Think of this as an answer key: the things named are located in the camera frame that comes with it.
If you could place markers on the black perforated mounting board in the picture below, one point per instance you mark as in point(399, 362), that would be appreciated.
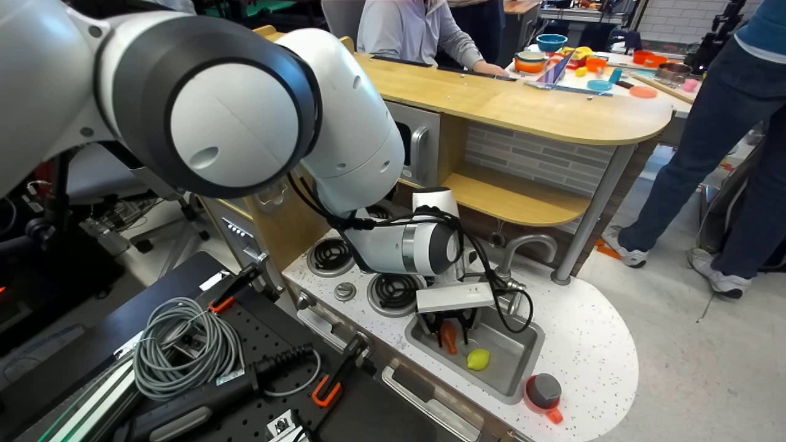
point(163, 285)

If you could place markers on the yellow toy ball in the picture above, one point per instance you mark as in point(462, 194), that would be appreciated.
point(478, 360)

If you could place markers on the wooden toy kitchen set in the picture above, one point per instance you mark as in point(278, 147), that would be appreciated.
point(523, 107)

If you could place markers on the standing person in jeans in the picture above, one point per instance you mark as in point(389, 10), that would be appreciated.
point(721, 124)

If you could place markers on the orange toy object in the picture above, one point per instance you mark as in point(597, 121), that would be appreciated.
point(450, 338)

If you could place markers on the green and white bar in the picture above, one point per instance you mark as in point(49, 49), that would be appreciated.
point(87, 406)

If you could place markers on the blue plastic bowl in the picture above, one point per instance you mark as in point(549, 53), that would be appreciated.
point(550, 40)

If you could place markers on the grey metal sink basin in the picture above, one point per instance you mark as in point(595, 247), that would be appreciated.
point(511, 351)

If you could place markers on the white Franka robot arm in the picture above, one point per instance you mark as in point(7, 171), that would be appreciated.
point(237, 124)

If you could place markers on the orange stacked bowl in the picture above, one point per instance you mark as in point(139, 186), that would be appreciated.
point(531, 62)

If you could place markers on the black toy stove burner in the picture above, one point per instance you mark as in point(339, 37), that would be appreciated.
point(330, 255)
point(394, 292)

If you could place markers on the black camera tripod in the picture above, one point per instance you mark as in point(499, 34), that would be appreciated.
point(59, 205)

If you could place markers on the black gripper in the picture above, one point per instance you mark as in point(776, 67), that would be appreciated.
point(458, 317)

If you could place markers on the silver toy faucet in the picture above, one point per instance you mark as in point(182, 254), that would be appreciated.
point(537, 242)

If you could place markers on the red cup with grey lid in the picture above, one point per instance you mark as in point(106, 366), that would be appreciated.
point(543, 394)

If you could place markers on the small grey stove knob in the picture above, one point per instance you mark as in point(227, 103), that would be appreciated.
point(344, 291)

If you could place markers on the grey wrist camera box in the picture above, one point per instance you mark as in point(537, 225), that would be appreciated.
point(455, 298)

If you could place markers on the seated person in grey shirt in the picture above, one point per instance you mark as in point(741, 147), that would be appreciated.
point(413, 33)

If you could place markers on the grey padded office chair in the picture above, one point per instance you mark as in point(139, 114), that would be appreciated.
point(100, 174)

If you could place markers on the black elongated device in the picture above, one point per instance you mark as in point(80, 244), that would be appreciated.
point(204, 400)

